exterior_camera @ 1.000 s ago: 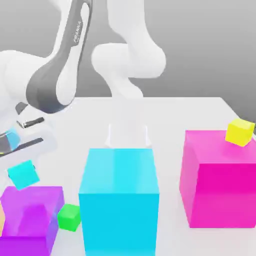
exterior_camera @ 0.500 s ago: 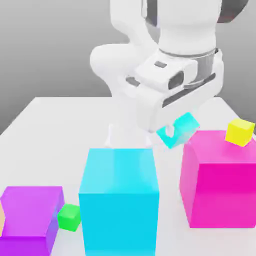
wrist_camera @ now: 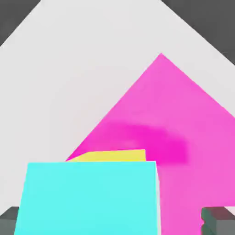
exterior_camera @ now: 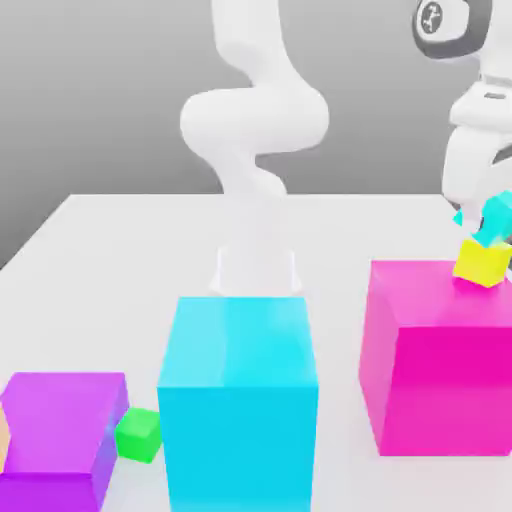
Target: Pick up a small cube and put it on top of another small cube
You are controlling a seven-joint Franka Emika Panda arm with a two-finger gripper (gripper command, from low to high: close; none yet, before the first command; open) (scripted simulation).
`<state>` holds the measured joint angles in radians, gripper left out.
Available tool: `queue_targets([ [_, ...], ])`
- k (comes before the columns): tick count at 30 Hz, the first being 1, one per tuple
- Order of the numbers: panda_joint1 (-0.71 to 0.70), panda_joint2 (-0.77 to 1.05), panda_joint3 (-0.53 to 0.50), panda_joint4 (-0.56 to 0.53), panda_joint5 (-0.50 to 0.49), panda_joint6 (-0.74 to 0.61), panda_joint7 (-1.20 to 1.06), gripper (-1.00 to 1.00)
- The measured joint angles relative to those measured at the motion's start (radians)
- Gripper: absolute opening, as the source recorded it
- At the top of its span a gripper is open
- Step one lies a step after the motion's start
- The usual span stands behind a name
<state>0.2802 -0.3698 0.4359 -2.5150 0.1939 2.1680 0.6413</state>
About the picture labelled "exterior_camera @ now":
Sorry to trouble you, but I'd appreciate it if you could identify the large purple box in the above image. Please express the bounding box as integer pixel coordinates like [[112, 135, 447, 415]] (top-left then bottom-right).
[[0, 371, 130, 512]]

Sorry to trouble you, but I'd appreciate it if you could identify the large cyan box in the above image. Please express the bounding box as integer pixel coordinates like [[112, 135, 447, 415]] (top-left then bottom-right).
[[156, 296, 320, 512]]

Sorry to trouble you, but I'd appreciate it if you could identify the small yellow cube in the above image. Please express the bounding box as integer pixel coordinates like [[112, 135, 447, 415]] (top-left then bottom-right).
[[452, 237, 512, 289]]

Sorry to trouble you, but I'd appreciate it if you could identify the small cyan cube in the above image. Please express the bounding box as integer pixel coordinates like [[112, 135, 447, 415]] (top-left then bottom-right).
[[451, 189, 512, 250]]

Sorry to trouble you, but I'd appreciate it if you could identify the small green cube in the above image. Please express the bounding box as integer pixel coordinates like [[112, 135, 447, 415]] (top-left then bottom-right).
[[114, 407, 163, 465]]

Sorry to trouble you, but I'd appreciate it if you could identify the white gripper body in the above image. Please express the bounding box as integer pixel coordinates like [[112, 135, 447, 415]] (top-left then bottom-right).
[[441, 124, 512, 225]]

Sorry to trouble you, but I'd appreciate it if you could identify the large pink box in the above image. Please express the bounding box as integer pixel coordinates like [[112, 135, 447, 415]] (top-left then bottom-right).
[[358, 259, 512, 458]]

